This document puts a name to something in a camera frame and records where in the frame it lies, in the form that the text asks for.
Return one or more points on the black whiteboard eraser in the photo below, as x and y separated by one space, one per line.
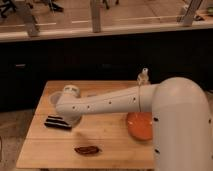
57 122

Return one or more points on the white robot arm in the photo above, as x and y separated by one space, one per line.
181 119

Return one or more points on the clear plastic bottle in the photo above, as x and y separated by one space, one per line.
143 78

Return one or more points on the orange bowl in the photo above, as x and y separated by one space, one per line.
139 125

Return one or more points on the translucent plastic cup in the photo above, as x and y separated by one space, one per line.
53 98

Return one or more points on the brown chip bag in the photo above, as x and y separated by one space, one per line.
87 150

